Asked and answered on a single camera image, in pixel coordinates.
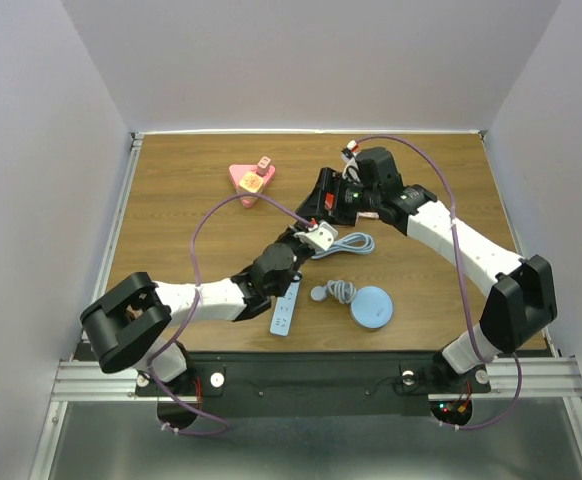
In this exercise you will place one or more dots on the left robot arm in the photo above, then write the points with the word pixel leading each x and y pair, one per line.
pixel 125 326

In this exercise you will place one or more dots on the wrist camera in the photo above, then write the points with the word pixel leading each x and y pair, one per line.
pixel 319 237
pixel 348 155

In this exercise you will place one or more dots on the small pink charger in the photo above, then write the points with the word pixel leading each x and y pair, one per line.
pixel 263 166

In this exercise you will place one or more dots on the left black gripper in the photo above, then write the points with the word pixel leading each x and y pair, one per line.
pixel 289 235

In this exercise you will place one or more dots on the blue round socket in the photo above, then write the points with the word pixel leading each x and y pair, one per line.
pixel 370 307

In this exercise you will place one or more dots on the red cube socket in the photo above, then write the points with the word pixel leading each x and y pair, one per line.
pixel 329 201

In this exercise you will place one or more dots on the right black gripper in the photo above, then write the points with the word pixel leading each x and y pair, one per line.
pixel 314 205

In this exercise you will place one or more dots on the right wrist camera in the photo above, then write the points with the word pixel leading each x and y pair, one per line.
pixel 348 155

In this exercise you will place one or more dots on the blue power strip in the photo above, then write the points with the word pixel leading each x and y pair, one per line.
pixel 356 243

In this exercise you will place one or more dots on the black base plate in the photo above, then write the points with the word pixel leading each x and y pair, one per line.
pixel 299 384

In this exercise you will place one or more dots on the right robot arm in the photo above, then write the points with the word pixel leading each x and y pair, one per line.
pixel 519 292

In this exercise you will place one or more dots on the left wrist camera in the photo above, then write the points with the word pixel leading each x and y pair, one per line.
pixel 319 237

